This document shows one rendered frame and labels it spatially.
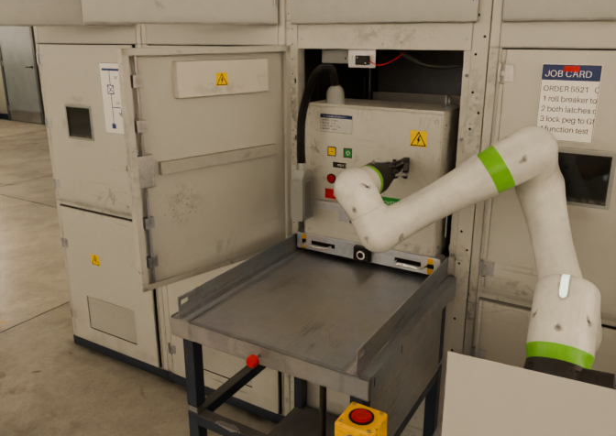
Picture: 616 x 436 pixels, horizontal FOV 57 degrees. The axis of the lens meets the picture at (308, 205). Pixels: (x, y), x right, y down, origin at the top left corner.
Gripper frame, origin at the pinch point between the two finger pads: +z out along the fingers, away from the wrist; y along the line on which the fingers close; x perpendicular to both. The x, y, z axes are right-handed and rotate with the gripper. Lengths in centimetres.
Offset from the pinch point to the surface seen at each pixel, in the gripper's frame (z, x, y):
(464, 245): 8.4, -26.4, 18.7
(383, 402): -45, -54, 14
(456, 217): 8.8, -17.7, 15.3
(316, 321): -41, -38, -8
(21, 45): 512, 25, -948
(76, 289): 8, -87, -179
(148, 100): -41, 21, -65
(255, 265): -23, -34, -42
